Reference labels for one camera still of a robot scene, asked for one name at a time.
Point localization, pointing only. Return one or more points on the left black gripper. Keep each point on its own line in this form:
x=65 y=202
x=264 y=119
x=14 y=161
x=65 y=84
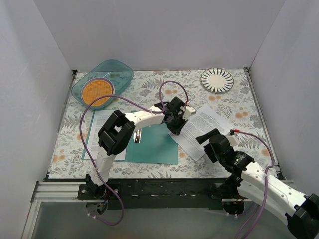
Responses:
x=173 y=122

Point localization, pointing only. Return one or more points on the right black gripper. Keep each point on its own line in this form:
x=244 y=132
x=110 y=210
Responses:
x=210 y=145

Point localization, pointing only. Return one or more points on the printed paper sheet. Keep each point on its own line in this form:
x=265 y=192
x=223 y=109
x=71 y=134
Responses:
x=98 y=120
x=205 y=120

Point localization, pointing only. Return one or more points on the teal plastic folder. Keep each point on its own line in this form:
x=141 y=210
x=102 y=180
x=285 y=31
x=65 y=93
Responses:
x=156 y=147

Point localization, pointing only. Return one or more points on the metal folder clip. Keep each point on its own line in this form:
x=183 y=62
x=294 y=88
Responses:
x=137 y=136

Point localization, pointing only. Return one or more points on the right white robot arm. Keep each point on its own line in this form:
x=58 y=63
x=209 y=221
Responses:
x=297 y=210

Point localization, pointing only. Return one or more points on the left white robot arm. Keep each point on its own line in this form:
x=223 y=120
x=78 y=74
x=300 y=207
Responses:
x=116 y=132

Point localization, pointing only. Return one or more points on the floral tablecloth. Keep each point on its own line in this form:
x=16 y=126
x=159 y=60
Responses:
x=236 y=106

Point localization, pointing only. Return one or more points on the striped white ceramic plate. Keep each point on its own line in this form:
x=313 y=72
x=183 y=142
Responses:
x=217 y=80

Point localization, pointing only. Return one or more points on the teal transparent plastic container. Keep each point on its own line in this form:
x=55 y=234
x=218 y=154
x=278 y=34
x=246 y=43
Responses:
x=111 y=77

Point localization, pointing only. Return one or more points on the orange woven coaster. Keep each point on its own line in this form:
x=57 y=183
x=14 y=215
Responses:
x=96 y=88

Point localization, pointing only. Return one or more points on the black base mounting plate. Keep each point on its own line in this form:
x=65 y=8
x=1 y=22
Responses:
x=209 y=193

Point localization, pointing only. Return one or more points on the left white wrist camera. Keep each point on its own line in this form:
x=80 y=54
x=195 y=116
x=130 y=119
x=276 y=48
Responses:
x=188 y=112

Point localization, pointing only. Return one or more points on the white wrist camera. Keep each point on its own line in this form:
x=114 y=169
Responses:
x=188 y=112
x=233 y=137

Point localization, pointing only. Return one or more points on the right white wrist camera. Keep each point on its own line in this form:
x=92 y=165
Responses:
x=233 y=137

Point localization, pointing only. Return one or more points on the aluminium frame rail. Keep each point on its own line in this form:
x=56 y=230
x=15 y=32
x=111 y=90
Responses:
x=55 y=192

